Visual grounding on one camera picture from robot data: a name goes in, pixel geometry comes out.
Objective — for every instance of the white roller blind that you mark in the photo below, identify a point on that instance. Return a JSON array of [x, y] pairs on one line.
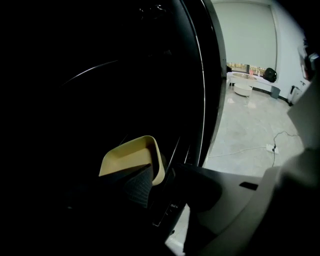
[[245, 35]]

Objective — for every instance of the white power strip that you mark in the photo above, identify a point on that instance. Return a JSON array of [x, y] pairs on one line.
[[272, 148]]

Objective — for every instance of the gray waste bin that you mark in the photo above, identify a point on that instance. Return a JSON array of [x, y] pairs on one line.
[[275, 92]]

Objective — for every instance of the black bag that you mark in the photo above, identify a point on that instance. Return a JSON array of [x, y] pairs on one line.
[[270, 75]]

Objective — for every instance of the black mini fridge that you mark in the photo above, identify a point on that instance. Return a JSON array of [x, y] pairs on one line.
[[75, 75]]

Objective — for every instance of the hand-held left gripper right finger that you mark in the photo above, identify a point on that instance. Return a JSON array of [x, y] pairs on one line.
[[237, 195]]

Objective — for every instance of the white bench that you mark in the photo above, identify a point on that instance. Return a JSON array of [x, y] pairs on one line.
[[262, 84]]

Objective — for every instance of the yellow item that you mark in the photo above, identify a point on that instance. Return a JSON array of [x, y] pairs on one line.
[[130, 155]]

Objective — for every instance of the white round bowl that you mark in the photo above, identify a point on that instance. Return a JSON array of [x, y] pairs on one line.
[[242, 90]]

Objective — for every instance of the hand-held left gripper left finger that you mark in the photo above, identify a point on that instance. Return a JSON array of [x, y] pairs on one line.
[[135, 190]]

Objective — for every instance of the glass-top round side table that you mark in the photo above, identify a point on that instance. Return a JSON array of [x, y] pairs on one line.
[[244, 76]]

